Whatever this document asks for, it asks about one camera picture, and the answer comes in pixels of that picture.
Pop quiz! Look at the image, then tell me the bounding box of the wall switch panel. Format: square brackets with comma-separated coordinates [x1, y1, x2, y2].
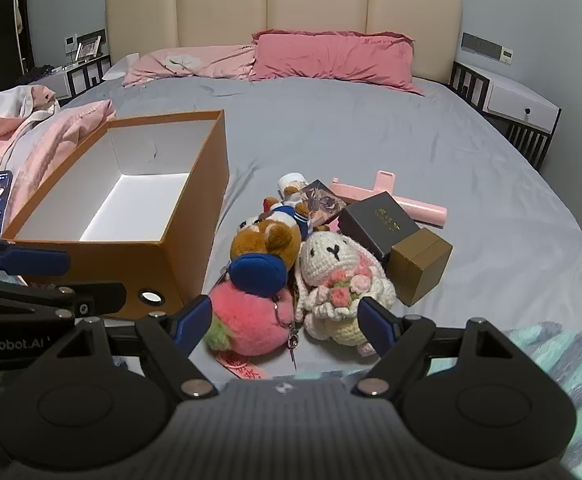
[65, 29, 106, 53]
[461, 32, 503, 56]

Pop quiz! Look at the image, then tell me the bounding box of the pink floral quilt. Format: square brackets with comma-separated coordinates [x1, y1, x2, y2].
[0, 85, 118, 201]

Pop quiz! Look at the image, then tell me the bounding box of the white crochet bunny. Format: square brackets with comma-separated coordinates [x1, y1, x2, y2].
[293, 230, 397, 356]

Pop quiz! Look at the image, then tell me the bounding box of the metal keychain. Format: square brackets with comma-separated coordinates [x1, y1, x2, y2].
[270, 296, 303, 372]

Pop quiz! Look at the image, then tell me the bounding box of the brown hamster plush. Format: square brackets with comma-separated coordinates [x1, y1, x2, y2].
[230, 212, 303, 271]

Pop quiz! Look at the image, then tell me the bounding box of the orange cardboard box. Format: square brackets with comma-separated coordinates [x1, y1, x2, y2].
[1, 110, 232, 321]

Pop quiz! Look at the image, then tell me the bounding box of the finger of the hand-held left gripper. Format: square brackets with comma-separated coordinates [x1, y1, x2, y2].
[0, 239, 72, 278]
[0, 275, 128, 322]

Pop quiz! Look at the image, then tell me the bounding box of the illustrated card box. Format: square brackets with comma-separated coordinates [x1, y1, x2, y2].
[301, 179, 347, 233]

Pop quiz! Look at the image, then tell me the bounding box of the duck plush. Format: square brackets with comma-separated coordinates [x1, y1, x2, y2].
[262, 187, 313, 240]

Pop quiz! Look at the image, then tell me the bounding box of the red paper tag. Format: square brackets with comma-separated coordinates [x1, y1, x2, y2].
[216, 350, 277, 381]

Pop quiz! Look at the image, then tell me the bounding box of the dark grey box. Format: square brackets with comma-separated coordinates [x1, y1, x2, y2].
[337, 191, 421, 261]

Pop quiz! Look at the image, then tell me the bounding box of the blue round plush pouch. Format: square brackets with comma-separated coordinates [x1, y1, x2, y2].
[229, 254, 289, 300]

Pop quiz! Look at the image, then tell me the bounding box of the beige padded headboard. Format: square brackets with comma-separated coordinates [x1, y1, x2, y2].
[105, 0, 464, 81]

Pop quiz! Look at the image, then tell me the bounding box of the teal striped fluffy cloth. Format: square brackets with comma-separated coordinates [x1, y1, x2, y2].
[501, 322, 582, 466]

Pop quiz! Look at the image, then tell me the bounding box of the brown cardboard box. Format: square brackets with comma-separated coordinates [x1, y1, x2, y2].
[387, 227, 454, 307]

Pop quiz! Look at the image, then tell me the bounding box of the white pillow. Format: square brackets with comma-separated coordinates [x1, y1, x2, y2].
[102, 54, 142, 81]

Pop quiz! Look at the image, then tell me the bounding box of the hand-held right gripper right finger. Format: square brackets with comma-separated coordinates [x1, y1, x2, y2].
[353, 296, 518, 402]

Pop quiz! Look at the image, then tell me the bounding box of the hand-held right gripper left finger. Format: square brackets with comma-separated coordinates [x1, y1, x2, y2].
[60, 294, 219, 401]

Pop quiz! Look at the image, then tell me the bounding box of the white nightstand with black knob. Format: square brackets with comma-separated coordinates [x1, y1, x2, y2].
[448, 60, 562, 168]

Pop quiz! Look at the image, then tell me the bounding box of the light pink pillow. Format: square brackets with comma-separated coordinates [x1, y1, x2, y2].
[122, 44, 257, 88]

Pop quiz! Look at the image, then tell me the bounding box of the photo frame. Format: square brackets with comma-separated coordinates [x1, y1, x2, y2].
[74, 35, 102, 62]

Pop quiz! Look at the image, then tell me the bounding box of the white nightstand with clutter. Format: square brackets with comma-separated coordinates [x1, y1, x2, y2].
[26, 54, 112, 101]

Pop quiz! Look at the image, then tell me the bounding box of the pink peach plush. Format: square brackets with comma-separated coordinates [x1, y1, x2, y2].
[205, 280, 299, 367]

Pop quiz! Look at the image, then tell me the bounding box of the dark pink pillow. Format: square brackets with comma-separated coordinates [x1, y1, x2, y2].
[248, 30, 424, 97]

